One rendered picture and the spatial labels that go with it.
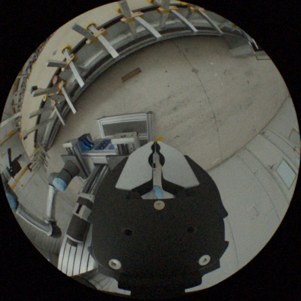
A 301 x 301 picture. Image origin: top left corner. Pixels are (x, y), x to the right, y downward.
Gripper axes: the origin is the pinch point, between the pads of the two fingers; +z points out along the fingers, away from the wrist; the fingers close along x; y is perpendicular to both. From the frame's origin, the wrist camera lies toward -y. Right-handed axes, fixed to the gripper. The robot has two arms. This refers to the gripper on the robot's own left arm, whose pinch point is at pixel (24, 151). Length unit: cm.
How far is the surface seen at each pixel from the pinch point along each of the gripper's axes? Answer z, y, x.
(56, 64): 26, -44, 30
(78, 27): 19, -55, 52
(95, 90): 132, -36, -7
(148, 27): 35, -53, 84
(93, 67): 62, -45, 36
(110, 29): 55, -81, 54
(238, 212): 0, 139, 235
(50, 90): 34.2, -33.4, 8.3
